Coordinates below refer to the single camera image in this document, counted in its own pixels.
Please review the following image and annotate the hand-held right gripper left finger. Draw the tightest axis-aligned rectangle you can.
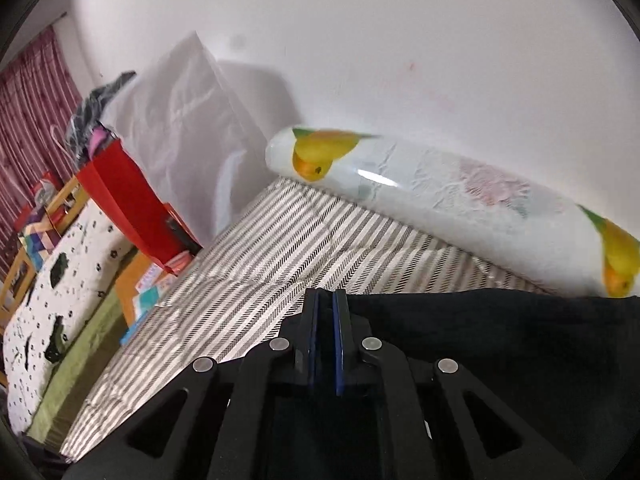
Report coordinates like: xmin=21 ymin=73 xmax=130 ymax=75
xmin=62 ymin=287 xmax=323 ymax=480

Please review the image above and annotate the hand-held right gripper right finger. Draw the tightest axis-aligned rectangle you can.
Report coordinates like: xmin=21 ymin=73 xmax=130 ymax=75
xmin=332 ymin=289 xmax=586 ymax=480

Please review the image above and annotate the black garment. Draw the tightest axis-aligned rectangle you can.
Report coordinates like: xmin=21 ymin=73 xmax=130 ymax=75
xmin=220 ymin=287 xmax=640 ymax=480

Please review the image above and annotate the dark clothes bundle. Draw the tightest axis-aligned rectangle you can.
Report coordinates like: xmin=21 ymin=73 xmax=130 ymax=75
xmin=66 ymin=71 xmax=137 ymax=166

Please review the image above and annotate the grey striped bed sheet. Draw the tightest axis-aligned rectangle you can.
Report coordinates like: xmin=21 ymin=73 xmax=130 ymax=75
xmin=60 ymin=177 xmax=556 ymax=463

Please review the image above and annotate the fruit print bolster pillow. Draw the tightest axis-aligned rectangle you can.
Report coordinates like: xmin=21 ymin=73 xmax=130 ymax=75
xmin=265 ymin=125 xmax=640 ymax=298

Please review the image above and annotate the orange cardboard box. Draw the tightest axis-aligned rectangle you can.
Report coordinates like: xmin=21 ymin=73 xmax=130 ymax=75
xmin=116 ymin=252 xmax=193 ymax=346

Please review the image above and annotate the green sheet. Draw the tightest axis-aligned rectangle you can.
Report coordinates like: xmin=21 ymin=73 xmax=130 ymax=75
xmin=27 ymin=245 xmax=146 ymax=443

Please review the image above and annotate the red paper bag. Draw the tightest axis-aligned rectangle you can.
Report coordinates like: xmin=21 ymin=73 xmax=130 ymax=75
xmin=75 ymin=137 xmax=203 ymax=276

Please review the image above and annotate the white dotted blanket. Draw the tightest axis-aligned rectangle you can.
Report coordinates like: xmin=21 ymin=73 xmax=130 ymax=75
xmin=2 ymin=200 xmax=133 ymax=436

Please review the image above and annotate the white plastic bag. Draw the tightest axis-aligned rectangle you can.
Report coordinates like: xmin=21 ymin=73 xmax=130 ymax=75
xmin=100 ymin=30 xmax=273 ymax=241

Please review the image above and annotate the wooden chair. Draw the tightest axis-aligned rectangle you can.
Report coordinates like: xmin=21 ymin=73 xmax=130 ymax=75
xmin=0 ymin=175 xmax=91 ymax=331

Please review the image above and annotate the colourful patterned box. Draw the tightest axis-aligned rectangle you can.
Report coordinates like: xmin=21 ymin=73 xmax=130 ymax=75
xmin=17 ymin=205 xmax=61 ymax=271

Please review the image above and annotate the red striped curtain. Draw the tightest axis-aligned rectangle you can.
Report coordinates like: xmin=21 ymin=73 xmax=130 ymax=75
xmin=0 ymin=25 xmax=83 ymax=281

